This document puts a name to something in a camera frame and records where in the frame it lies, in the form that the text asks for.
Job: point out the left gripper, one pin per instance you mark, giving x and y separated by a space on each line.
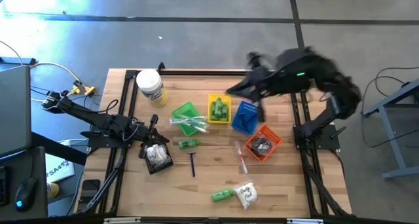
142 134

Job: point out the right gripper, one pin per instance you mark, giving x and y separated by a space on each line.
270 81

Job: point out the clear bag of cotton pads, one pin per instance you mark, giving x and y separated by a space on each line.
151 152
247 194
162 153

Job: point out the dark blue razor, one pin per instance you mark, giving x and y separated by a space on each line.
192 165
244 120
261 111

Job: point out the small green bottle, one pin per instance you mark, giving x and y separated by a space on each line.
217 103
213 114
188 144
224 111
222 195
223 118

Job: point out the clear bag of black items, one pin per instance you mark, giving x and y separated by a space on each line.
261 146

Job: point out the bagged red white toothbrush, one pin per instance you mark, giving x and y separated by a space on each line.
241 156

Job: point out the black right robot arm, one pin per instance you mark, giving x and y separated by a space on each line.
327 76

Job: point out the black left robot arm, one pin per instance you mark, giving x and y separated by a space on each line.
91 116

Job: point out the blue plastic basket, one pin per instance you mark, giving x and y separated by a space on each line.
244 109

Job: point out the yellow plastic basket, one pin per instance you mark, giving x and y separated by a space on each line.
226 97

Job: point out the black plastic basket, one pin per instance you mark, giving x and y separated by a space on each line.
163 168

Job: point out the green plastic basket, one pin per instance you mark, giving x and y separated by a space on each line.
185 111

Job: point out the orange plastic basket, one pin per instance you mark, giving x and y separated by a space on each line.
274 135

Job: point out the yellow Lysol wipes canister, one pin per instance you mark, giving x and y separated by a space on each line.
151 86

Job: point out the white printed box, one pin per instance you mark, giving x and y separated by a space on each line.
59 167

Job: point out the black computer desk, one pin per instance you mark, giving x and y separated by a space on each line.
41 161

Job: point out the black computer mouse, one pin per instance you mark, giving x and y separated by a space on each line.
25 194

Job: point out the grey computer monitor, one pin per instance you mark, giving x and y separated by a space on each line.
14 109

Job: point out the black keyboard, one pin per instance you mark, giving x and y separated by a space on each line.
3 186

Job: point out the grey metal table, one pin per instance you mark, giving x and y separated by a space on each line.
397 158

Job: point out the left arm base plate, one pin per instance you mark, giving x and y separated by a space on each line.
98 140

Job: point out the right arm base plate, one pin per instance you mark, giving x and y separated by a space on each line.
322 140

